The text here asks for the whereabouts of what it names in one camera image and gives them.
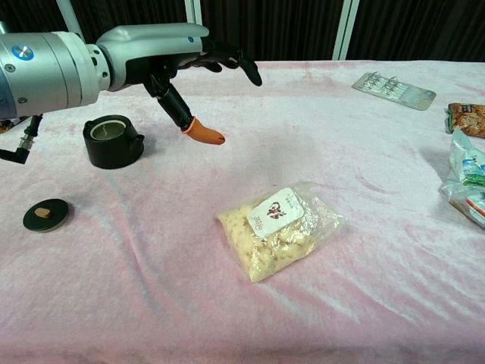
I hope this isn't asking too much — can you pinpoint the clear bag of yellow snacks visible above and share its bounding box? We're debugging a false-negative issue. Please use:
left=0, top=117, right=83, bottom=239
left=217, top=181, right=346, bottom=284

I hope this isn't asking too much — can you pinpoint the black pleated curtain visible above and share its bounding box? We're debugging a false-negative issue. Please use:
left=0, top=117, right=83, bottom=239
left=0, top=0, right=485, bottom=64

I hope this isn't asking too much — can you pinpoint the black teapot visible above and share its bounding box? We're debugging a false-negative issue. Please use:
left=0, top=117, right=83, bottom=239
left=83, top=114, right=146, bottom=170

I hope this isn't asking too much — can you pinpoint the black teapot lid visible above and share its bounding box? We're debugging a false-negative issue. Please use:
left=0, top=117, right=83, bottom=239
left=22, top=198, right=70, bottom=234

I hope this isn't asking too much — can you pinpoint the orange green snack packet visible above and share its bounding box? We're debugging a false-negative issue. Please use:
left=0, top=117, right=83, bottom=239
left=443, top=102, right=485, bottom=138

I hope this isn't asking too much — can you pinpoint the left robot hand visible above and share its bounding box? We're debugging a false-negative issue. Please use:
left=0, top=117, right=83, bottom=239
left=96, top=23, right=263, bottom=147

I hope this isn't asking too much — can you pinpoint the white frame post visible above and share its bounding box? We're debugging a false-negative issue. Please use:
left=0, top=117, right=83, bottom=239
left=332, top=0, right=360, bottom=61
left=56, top=0, right=85, bottom=41
left=184, top=0, right=208, bottom=64

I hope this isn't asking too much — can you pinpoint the black arm cable connector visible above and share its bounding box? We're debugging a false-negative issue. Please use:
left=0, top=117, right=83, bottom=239
left=0, top=113, right=43, bottom=165

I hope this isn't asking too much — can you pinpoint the pink plush table cloth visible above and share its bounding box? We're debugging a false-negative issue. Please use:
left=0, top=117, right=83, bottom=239
left=0, top=59, right=485, bottom=364

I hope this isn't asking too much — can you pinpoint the silver blister pack of hooks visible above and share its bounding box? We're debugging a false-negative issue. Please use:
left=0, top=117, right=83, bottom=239
left=351, top=71, right=437, bottom=111

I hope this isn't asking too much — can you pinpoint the crumpled white green wrapper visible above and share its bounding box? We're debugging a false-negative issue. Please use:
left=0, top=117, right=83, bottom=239
left=439, top=127, right=485, bottom=229

